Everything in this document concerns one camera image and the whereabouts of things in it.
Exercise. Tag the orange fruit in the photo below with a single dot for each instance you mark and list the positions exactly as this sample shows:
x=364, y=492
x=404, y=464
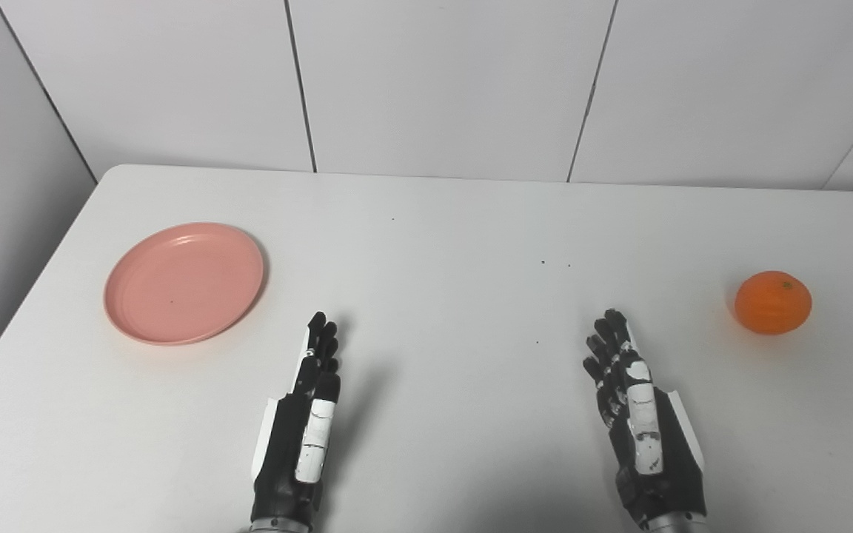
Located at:
x=773, y=303

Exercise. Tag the pink round plate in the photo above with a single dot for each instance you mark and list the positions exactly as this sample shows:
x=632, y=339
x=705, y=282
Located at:
x=184, y=283

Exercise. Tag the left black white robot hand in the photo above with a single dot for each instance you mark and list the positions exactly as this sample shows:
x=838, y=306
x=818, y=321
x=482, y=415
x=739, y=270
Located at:
x=282, y=459

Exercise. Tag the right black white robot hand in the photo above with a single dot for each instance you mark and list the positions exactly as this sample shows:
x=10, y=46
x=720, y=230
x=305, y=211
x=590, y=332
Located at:
x=656, y=474

